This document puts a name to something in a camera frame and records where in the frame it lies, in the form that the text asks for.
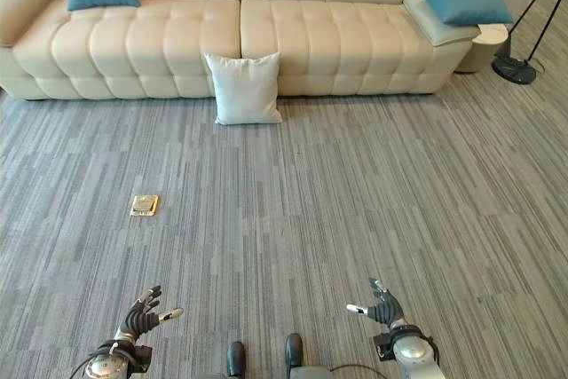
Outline brass floor outlet plate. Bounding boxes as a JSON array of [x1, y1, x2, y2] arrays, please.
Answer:
[[129, 194, 160, 217]]

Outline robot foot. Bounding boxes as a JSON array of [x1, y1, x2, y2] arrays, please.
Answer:
[[284, 333, 304, 379], [225, 341, 247, 378]]

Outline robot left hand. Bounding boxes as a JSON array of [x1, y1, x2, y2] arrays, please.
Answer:
[[114, 285, 185, 341]]

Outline black floor lamp stand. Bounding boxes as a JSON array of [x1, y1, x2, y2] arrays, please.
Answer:
[[491, 0, 568, 85]]

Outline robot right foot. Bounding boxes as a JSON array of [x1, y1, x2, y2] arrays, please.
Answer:
[[284, 333, 304, 379]]

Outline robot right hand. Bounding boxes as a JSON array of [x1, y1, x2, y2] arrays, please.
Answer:
[[345, 277, 406, 332]]

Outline round beige side table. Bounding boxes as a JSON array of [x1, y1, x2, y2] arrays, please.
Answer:
[[455, 23, 511, 75]]

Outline white square cushion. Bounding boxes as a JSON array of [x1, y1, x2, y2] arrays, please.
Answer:
[[202, 51, 284, 126]]

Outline cream tufted leather sofa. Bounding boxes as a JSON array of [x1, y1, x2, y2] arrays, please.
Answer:
[[0, 0, 482, 101]]

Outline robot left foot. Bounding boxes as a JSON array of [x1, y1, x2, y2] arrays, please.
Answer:
[[225, 341, 247, 378]]

